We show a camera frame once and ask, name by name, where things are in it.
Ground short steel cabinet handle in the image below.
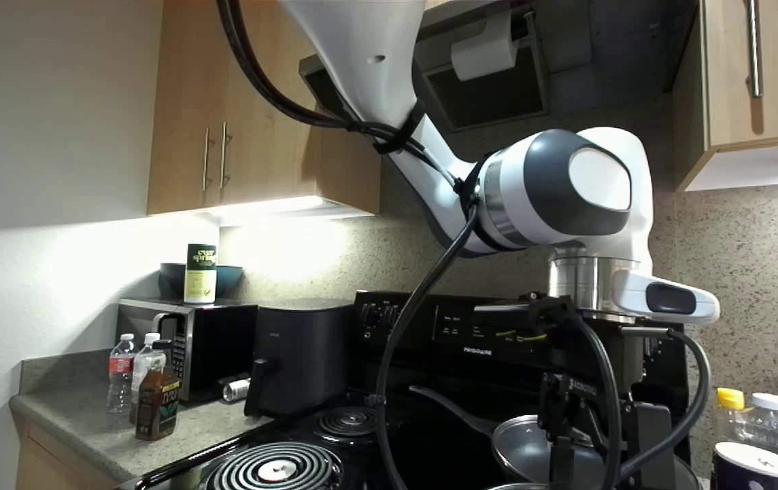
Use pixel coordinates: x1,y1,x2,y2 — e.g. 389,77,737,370
214,119,234,200

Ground large glass pan lid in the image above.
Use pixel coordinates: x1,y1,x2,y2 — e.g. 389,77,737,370
494,411,554,477

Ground long steel cabinet handle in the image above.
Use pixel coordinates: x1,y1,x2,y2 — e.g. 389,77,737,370
741,0,766,102

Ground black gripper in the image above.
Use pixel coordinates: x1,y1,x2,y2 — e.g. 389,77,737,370
536,319,680,490

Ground silver metal can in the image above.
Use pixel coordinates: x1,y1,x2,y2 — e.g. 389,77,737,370
219,375,253,407

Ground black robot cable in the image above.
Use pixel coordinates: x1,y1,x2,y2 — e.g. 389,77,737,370
214,0,714,490

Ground clear white cap bottle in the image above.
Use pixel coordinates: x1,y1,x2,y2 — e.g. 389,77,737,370
737,389,778,465

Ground white label water bottle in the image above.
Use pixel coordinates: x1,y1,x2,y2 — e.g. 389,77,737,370
128,330,167,424

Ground grey range hood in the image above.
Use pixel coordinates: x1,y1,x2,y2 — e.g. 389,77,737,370
295,0,698,158

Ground small coil burner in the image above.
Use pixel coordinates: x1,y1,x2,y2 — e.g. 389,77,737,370
316,404,389,443

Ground black air fryer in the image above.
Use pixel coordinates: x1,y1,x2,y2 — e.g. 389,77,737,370
245,302,355,419

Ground wide wooden wall cabinet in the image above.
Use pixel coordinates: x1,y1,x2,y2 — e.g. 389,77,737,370
143,0,382,216

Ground dark jar white lid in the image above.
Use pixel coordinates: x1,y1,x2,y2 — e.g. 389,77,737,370
709,441,778,490

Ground yellow cap oil bottle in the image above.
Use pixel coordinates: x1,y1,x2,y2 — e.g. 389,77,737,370
713,388,751,447

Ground black electric stove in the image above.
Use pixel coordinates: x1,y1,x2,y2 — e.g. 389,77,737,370
138,290,692,490

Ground white green canister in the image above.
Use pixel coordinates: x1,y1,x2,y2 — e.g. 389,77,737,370
182,243,219,306

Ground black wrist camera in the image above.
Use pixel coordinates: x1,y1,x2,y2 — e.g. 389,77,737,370
472,296,590,322

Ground white paper on hood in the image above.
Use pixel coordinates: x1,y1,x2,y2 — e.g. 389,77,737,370
449,12,520,85

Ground red label water bottle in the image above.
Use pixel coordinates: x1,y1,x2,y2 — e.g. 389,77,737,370
104,330,142,417

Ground black silver microwave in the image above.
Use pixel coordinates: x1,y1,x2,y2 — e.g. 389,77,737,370
113,296,261,407

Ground large coil burner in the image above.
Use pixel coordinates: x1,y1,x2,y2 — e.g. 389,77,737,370
206,438,348,490

